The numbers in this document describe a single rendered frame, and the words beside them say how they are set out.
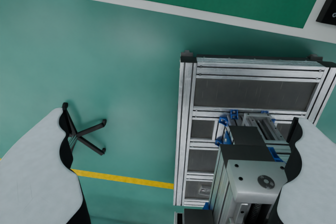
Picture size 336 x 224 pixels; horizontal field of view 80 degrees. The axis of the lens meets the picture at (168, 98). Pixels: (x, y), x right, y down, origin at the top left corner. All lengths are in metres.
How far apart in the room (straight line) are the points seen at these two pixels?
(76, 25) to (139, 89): 0.55
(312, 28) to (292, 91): 0.78
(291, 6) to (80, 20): 1.13
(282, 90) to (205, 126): 0.50
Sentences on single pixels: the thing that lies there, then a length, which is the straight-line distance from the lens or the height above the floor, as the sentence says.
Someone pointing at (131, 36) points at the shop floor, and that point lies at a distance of 1.32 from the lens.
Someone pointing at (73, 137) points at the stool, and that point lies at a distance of 1.73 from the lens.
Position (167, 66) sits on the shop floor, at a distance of 1.35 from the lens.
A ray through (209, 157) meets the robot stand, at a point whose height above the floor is 0.21.
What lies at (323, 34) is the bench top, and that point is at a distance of 0.63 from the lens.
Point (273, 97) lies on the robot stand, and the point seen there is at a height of 0.21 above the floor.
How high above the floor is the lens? 1.26
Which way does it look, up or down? 60 degrees down
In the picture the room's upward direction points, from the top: 175 degrees counter-clockwise
